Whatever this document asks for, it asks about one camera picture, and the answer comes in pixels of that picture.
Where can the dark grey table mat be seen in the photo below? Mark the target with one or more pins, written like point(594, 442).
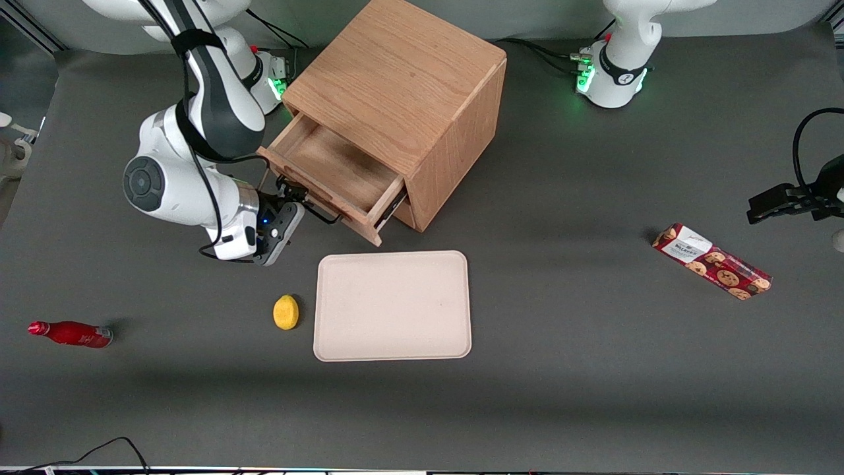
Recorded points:
point(567, 396)

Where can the red cookie box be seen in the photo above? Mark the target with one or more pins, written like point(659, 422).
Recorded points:
point(712, 260)

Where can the yellow lemon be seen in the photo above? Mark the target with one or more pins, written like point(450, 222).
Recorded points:
point(285, 313)

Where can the red bottle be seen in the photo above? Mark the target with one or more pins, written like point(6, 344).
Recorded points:
point(72, 334)

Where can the beige rectangular tray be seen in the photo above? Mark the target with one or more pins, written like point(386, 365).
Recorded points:
point(392, 307)

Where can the oak wooden drawer cabinet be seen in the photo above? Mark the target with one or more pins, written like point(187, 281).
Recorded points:
point(395, 66)

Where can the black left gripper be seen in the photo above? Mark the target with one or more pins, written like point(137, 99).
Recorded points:
point(829, 179)

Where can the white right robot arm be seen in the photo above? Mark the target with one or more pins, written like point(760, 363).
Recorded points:
point(171, 191)

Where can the white clamp fixture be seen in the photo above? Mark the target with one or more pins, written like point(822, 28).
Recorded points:
point(13, 155)

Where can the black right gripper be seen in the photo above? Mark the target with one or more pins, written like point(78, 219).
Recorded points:
point(275, 202)

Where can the aluminium frame rail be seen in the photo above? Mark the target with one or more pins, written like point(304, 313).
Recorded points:
point(836, 25)
point(39, 36)

